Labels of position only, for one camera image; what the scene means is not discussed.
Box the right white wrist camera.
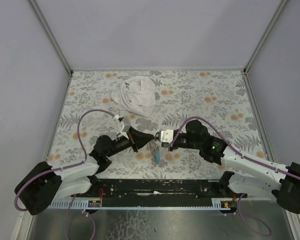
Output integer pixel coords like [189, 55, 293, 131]
[158, 129, 175, 144]

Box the crumpled white cloth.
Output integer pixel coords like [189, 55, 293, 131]
[110, 76, 156, 118]

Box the floral table mat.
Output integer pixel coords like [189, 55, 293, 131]
[47, 71, 265, 180]

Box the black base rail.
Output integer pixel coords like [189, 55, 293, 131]
[76, 179, 240, 208]

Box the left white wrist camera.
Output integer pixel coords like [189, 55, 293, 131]
[114, 115, 131, 139]

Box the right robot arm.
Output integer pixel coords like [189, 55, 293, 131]
[154, 117, 300, 214]

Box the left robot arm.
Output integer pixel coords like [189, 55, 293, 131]
[14, 127, 155, 216]

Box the blue key tag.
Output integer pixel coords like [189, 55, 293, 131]
[154, 147, 161, 165]

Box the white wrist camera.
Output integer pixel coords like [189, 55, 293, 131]
[114, 115, 131, 139]
[158, 129, 175, 144]

